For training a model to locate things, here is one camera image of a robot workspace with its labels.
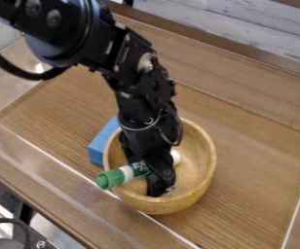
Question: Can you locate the clear acrylic tray wall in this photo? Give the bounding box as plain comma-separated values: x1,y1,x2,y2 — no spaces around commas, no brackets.
0,125,199,249

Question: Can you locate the green Expo marker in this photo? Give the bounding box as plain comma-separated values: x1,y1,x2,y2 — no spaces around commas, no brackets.
95,160,154,190

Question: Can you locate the black metal stand base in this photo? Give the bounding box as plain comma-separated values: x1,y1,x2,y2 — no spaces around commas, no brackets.
12,225,57,249

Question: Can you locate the blue foam block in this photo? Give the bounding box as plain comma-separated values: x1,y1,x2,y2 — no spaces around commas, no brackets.
87,117,119,166

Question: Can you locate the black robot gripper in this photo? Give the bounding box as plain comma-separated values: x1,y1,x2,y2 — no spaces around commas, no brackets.
106,48,184,179

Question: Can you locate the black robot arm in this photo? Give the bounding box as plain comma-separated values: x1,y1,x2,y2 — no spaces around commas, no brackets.
0,0,182,197

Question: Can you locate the black cable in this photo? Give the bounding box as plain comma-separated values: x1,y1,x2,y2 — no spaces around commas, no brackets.
0,219,31,249

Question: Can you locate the brown wooden bowl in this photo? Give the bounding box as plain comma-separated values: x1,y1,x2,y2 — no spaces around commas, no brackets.
111,119,216,215

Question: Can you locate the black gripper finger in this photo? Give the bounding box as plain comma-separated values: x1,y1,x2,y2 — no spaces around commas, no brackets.
146,171,175,197

